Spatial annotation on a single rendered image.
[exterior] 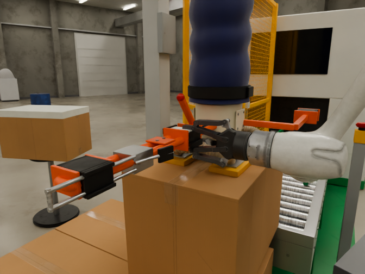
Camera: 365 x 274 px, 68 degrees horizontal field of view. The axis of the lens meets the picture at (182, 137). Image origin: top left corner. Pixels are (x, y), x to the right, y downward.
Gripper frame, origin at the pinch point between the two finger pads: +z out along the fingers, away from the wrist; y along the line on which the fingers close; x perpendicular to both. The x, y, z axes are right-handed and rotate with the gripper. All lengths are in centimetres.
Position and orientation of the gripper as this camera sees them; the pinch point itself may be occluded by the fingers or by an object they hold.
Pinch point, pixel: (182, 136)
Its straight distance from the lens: 79.7
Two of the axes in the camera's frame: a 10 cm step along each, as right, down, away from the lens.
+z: -8.6, -1.3, 4.9
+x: 5.1, -1.9, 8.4
